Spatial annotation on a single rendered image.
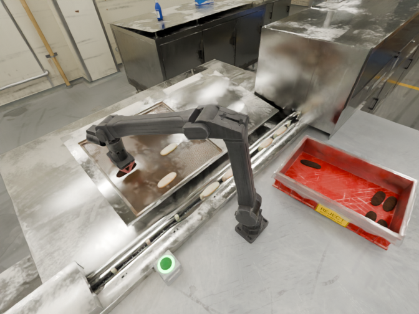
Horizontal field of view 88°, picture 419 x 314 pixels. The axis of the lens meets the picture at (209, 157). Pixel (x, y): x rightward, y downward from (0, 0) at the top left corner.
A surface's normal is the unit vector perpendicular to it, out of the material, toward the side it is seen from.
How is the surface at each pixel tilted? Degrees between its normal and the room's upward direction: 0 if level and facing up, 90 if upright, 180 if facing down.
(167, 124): 87
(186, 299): 0
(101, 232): 0
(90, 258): 0
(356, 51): 90
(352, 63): 90
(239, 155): 89
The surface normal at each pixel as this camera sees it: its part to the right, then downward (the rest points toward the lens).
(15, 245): -0.04, -0.70
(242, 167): -0.29, 0.69
